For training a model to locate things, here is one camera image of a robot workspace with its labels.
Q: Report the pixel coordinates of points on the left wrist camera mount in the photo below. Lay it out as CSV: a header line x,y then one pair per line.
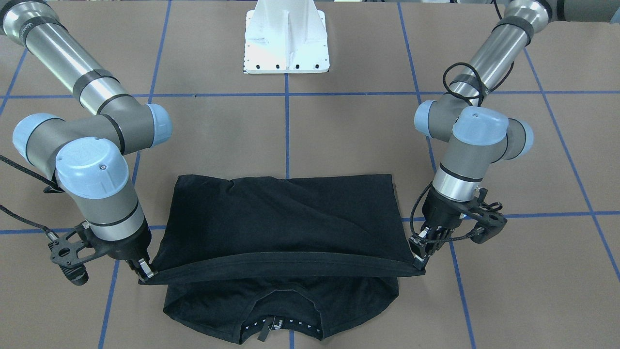
x,y
489,219

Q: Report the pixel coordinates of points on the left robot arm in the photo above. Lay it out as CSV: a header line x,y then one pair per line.
x,y
477,136

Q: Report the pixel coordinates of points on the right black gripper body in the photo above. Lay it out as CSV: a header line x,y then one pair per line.
x,y
127,246

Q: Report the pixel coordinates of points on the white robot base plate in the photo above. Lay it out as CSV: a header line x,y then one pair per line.
x,y
286,37

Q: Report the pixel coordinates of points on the black graphic t-shirt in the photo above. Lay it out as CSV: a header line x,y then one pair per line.
x,y
317,255

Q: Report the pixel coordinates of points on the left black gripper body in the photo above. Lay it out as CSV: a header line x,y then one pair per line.
x,y
440,212

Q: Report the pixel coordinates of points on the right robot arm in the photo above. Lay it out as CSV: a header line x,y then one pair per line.
x,y
86,158

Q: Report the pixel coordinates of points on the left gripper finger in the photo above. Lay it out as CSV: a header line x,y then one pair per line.
x,y
422,250

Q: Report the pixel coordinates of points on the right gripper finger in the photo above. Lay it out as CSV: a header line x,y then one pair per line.
x,y
143,269

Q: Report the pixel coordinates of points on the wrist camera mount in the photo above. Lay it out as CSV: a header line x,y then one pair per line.
x,y
489,219
72,251

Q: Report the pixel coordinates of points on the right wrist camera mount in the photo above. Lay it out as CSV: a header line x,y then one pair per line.
x,y
72,251

